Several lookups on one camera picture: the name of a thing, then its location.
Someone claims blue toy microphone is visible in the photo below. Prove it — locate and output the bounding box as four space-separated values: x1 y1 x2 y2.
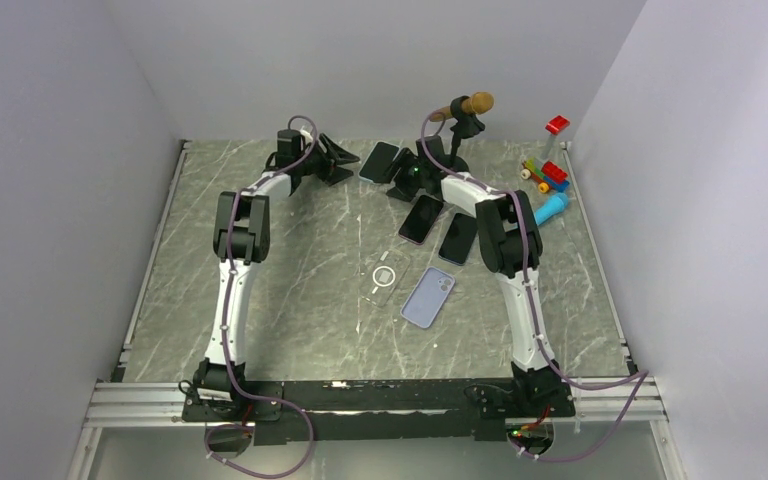
534 192 570 227

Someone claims black microphone stand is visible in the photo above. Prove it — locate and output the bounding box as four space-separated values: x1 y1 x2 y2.
443 115 486 172

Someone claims brown toy microphone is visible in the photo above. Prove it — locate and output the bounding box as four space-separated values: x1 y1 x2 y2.
429 92 495 122

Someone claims colourful toy brick car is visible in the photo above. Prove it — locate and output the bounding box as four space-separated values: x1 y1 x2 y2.
520 157 570 194

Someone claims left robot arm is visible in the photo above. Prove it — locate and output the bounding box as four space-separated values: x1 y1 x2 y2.
179 128 360 422

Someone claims red block on post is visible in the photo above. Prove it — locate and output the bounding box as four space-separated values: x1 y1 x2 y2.
538 115 570 162

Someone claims lavender phone case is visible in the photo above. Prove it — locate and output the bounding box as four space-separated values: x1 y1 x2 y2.
400 267 455 329

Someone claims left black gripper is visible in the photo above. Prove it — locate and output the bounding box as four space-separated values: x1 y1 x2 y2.
297 134 361 187

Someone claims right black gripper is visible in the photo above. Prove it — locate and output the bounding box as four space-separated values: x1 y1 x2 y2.
374 149 429 203

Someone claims dark blue phone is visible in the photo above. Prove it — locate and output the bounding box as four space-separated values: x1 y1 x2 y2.
438 213 478 266

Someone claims dark purple phone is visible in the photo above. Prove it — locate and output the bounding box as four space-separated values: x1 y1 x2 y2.
398 195 444 245

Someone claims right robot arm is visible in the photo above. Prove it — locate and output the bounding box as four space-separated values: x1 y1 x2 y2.
388 136 576 418

